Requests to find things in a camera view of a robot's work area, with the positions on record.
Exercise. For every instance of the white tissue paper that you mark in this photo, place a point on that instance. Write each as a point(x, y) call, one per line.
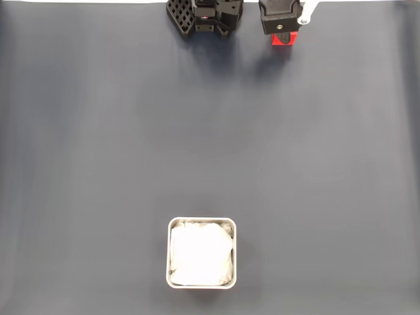
point(200, 256)

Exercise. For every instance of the red cube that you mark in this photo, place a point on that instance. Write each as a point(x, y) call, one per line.
point(275, 41)

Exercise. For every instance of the dark grey table mat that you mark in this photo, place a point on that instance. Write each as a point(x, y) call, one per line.
point(98, 131)

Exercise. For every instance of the camera board on white mount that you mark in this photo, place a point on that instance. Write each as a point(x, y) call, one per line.
point(306, 11)

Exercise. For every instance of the square metal box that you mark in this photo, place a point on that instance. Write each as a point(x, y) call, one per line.
point(201, 219)

